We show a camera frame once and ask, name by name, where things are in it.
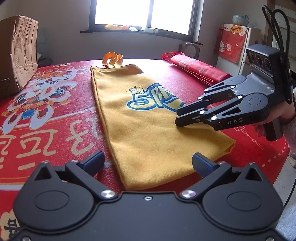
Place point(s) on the brown cardboard box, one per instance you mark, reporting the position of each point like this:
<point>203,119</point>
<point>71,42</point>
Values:
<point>20,58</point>

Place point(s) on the crumpled clear plastic wrapper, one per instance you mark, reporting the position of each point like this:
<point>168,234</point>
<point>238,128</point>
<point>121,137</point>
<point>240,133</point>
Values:
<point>133,28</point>

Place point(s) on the red printed table mat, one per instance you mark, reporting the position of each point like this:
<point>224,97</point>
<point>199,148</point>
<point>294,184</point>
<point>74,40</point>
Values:
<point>57,143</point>

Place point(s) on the yellow packet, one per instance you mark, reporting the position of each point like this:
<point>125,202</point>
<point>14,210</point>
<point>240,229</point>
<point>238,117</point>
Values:
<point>113,27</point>

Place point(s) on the dark chair with cushion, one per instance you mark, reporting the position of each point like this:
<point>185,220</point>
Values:
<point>45,61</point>

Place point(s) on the person's right hand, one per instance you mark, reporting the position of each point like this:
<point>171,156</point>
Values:
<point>284,113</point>

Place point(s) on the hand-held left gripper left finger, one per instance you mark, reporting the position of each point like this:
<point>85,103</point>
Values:
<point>94,162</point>

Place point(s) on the dark framed window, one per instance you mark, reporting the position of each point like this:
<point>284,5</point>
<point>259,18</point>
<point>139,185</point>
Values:
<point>124,11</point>

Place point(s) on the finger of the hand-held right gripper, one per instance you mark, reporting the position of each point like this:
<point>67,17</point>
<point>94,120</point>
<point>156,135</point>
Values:
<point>187,121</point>
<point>192,109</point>

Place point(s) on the beige round fan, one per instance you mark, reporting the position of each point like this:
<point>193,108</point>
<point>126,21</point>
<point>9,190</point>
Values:
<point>190,49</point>

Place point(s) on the red folded shopping bag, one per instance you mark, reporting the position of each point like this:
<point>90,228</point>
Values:
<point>201,69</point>

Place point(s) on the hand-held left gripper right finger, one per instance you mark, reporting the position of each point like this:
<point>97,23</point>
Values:
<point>202,162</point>

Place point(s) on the yellow cartoon shopping bag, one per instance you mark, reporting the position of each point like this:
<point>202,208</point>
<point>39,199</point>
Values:
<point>143,139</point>

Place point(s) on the white packet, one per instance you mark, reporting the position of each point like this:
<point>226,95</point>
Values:
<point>150,30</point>

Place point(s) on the pale green bowl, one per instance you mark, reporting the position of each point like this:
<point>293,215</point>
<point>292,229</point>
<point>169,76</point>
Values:
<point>239,19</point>

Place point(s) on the white fridge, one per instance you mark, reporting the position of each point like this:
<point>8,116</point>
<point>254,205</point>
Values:
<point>254,37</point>

